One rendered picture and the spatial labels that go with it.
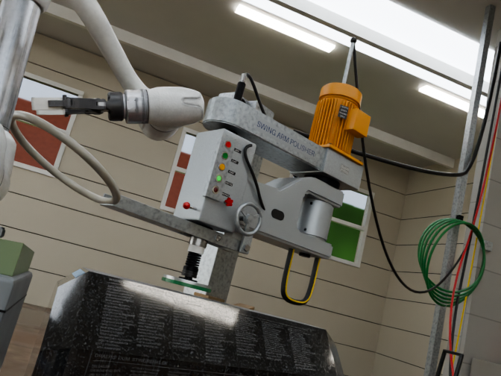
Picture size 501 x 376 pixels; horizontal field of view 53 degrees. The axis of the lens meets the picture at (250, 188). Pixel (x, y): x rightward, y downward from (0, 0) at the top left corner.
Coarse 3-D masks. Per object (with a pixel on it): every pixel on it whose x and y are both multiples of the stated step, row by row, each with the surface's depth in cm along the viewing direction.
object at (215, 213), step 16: (224, 128) 217; (208, 144) 221; (240, 144) 221; (192, 160) 227; (208, 160) 216; (240, 160) 221; (192, 176) 222; (240, 176) 221; (192, 192) 217; (224, 192) 216; (240, 192) 221; (176, 208) 224; (208, 208) 210; (224, 208) 215; (208, 224) 211; (224, 224) 215
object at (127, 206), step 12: (108, 204) 192; (120, 204) 191; (132, 204) 194; (144, 204) 197; (132, 216) 206; (144, 216) 197; (156, 216) 200; (168, 216) 204; (168, 228) 214; (180, 228) 207; (192, 228) 211; (204, 228) 215; (216, 240) 218; (228, 240) 223; (240, 252) 227
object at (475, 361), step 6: (474, 360) 410; (480, 360) 404; (474, 366) 408; (480, 366) 402; (486, 366) 397; (492, 366) 392; (498, 366) 387; (474, 372) 406; (480, 372) 401; (486, 372) 395; (492, 372) 390; (498, 372) 385
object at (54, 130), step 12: (12, 120) 174; (24, 120) 166; (36, 120) 162; (12, 132) 185; (48, 132) 162; (60, 132) 162; (24, 144) 192; (72, 144) 162; (36, 156) 197; (84, 156) 164; (48, 168) 201; (96, 168) 167; (60, 180) 203; (108, 180) 171; (84, 192) 202
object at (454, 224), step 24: (480, 48) 458; (480, 72) 450; (480, 96) 446; (408, 168) 373; (456, 192) 428; (456, 216) 421; (480, 216) 430; (432, 240) 395; (456, 240) 418; (480, 240) 420; (456, 312) 406; (432, 336) 403; (432, 360) 397
